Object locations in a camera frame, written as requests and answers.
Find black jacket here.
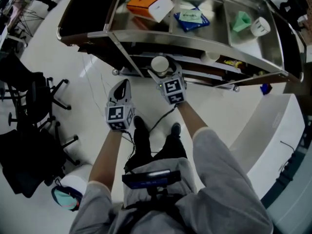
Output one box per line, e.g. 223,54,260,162
279,0,309,33

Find black wire frame table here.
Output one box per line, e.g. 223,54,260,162
7,7,44,40

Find yellow snack packet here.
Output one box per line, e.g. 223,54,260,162
223,59,244,69

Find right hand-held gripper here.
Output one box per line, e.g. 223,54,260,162
147,58,187,106

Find orange box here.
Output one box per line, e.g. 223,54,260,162
126,0,164,18

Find white bathtub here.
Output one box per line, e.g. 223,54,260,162
229,93,307,201

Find person's shoe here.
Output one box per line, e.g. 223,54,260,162
133,116,147,134
171,122,181,137

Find white striped mug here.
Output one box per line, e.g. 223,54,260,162
251,17,271,37

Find person's left shoe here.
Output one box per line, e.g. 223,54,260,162
133,116,147,134

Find person's grey shirt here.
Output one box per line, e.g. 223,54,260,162
69,127,273,234

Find person's right shoe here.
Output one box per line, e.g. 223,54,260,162
171,122,181,137

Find black bathtub faucet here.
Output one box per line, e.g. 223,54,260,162
280,140,295,153

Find blue floor object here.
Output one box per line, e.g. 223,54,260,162
259,83,273,95

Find person's right forearm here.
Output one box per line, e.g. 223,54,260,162
175,100,209,140

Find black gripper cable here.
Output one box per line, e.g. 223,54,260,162
148,105,178,133
121,130,137,160

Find white cup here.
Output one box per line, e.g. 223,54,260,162
150,56,170,77
201,51,221,64

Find black chest harness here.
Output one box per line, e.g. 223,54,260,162
107,194,193,234

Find person's black trousers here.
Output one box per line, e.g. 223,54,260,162
124,128,188,173

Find pale green sachet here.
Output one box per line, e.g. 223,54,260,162
179,8,203,24

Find blue packet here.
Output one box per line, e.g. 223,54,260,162
173,7,211,33

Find steel shelf cart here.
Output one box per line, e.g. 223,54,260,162
56,0,308,94

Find teal backpack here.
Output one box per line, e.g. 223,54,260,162
51,185,83,212

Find black chest-mounted device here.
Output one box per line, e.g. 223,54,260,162
121,169,181,197

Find black office chair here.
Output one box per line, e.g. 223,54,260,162
0,55,73,126
0,122,81,198

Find person's left forearm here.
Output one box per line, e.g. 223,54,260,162
88,129,127,192

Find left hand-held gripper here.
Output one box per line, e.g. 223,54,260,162
104,79,137,131

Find green paper cup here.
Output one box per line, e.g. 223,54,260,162
230,11,252,33

